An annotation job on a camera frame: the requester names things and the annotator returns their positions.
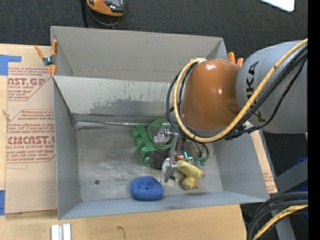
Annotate yellow toy duck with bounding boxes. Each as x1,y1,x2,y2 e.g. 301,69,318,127
175,159,206,191

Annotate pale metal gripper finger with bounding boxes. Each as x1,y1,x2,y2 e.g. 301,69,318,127
161,158,174,172
163,164,180,184

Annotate blue sponge ball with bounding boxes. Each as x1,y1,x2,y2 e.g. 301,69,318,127
129,175,165,202

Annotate green plastic toy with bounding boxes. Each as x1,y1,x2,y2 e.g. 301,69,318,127
129,123,156,168

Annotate black cylinder on white bracket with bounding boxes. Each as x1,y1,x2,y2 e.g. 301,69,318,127
224,120,255,142

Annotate grey metal bin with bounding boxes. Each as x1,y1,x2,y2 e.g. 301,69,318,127
50,25,271,221

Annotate brown cardboard board, red print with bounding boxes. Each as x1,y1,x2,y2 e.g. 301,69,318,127
0,43,59,215

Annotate clear green ring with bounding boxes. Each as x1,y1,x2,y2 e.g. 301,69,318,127
146,118,176,150

